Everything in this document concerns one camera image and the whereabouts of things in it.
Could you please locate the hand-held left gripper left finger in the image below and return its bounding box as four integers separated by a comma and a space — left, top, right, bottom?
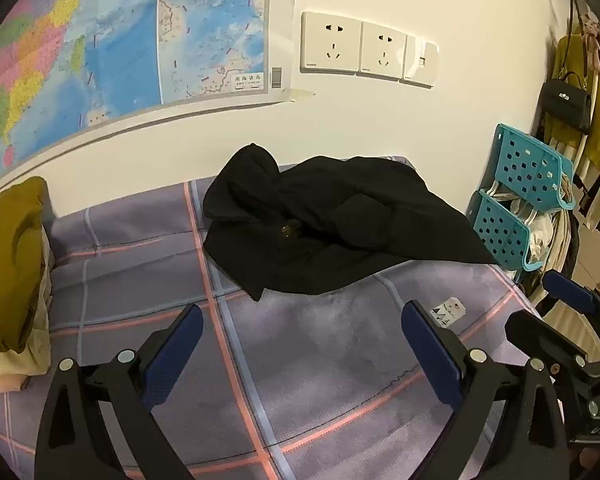
34, 303, 204, 480

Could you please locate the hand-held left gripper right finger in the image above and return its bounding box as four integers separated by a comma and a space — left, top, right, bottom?
401, 301, 573, 480

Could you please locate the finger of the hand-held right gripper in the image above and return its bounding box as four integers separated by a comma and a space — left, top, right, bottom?
505, 310, 588, 377
542, 270, 600, 356

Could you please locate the black coat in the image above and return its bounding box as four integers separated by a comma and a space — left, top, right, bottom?
202, 143, 496, 302

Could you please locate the crumpled white plastic bag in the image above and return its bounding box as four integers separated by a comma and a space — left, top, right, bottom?
522, 210, 556, 266

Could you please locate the teal perforated plastic basket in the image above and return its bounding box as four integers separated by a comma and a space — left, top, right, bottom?
467, 190, 546, 271
490, 123, 577, 209

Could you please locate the cream striped hanging garment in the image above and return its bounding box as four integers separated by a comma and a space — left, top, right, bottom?
570, 160, 600, 231

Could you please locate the purple plaid bed sheet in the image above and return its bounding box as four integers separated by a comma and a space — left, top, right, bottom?
0, 155, 546, 480

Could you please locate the folded pink garment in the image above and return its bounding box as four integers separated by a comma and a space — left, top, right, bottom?
0, 372, 31, 397

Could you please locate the folded mustard garment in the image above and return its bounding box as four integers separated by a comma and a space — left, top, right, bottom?
0, 176, 51, 366

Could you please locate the black handbag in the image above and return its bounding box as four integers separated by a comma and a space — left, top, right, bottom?
539, 72, 593, 135

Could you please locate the beige plush toy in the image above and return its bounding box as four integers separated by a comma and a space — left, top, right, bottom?
580, 15, 600, 73

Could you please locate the brown shoulder strap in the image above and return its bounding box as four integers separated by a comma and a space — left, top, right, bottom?
569, 0, 588, 76

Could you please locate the white wall switch plate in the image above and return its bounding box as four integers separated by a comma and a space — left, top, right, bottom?
401, 37, 440, 88

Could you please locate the white wall socket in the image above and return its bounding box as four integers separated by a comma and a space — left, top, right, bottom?
300, 11, 365, 75
357, 21, 410, 81

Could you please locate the colourful wall map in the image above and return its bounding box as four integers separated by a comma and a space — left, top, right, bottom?
0, 0, 298, 191

